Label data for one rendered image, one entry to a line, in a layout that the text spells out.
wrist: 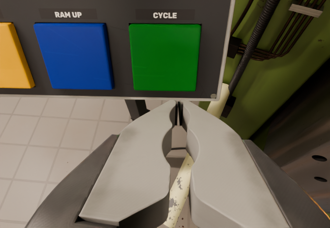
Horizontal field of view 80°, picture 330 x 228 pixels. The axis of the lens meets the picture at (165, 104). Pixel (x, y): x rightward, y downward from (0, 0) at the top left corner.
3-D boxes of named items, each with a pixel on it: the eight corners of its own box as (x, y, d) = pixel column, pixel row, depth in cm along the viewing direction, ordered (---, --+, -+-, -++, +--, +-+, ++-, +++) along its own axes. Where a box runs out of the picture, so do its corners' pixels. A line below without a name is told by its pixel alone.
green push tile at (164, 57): (195, 92, 23) (202, 25, 20) (133, 91, 24) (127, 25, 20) (194, 86, 25) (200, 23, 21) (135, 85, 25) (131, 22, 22)
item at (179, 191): (174, 230, 49) (175, 231, 45) (155, 218, 50) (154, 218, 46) (230, 95, 69) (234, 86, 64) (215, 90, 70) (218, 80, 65)
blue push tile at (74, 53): (112, 91, 24) (102, 24, 20) (51, 89, 24) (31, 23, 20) (116, 84, 25) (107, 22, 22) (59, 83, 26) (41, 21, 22)
